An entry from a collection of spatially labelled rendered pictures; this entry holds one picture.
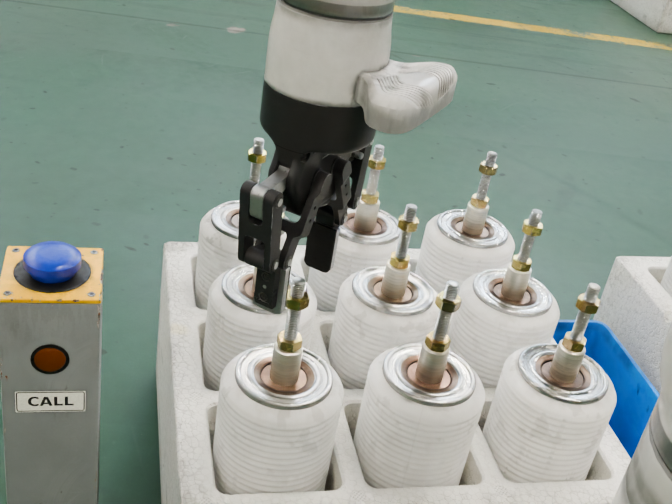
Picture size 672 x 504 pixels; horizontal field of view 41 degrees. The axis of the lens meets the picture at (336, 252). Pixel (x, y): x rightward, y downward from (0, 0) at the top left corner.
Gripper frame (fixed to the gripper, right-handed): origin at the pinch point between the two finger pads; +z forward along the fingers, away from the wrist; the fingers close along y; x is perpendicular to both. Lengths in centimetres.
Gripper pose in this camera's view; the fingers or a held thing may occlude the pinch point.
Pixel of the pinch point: (296, 271)
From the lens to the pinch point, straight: 63.0
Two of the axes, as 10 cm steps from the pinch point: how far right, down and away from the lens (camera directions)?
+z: -1.4, 8.5, 5.1
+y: -4.7, 3.9, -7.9
